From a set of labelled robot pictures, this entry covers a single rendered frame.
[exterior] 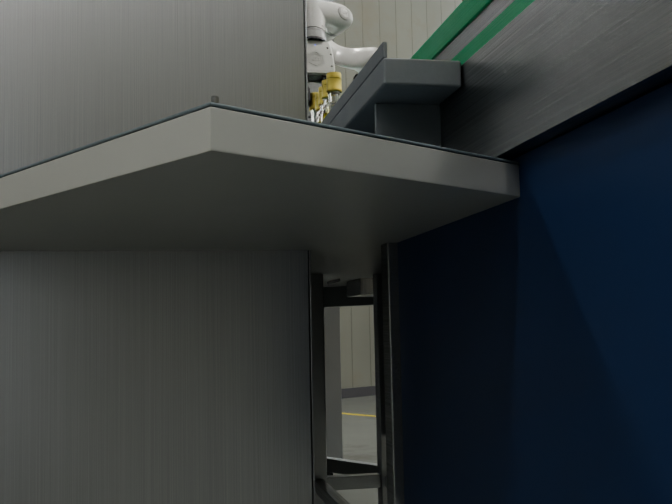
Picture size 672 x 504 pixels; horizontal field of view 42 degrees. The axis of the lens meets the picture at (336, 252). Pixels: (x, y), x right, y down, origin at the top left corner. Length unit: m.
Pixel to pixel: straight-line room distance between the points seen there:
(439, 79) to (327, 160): 0.32
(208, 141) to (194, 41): 0.83
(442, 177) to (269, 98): 0.68
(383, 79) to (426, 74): 0.05
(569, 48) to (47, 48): 0.91
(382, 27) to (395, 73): 7.23
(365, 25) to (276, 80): 6.60
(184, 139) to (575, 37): 0.32
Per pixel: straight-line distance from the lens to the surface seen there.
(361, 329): 7.47
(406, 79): 0.96
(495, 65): 0.89
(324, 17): 2.34
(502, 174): 0.85
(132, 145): 0.70
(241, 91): 1.42
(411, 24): 8.50
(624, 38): 0.67
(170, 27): 1.45
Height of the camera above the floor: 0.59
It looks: 5 degrees up
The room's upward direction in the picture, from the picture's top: 1 degrees counter-clockwise
